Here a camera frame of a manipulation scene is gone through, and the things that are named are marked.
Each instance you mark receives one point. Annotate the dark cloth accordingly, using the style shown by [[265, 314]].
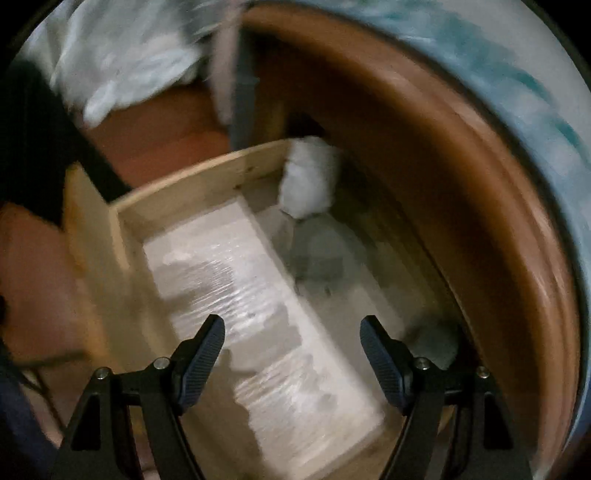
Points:
[[37, 138]]

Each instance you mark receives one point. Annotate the wooden drawer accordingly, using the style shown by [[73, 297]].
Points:
[[184, 194]]

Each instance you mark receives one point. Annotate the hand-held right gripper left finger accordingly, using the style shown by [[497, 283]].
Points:
[[203, 362]]

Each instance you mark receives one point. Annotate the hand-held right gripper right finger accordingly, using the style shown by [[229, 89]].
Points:
[[383, 362]]

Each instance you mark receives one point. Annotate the wooden bed frame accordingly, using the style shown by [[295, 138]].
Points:
[[461, 184]]

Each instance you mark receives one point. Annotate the person's dark blue pants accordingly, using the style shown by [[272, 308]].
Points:
[[18, 424]]

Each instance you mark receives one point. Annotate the white crumpled underwear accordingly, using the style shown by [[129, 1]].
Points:
[[434, 344]]

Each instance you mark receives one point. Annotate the blue and white bedsheet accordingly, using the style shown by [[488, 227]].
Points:
[[485, 60]]

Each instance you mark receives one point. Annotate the white folded underwear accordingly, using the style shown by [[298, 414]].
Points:
[[307, 175]]

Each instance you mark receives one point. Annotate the white cloth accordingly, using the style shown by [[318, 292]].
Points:
[[129, 60]]

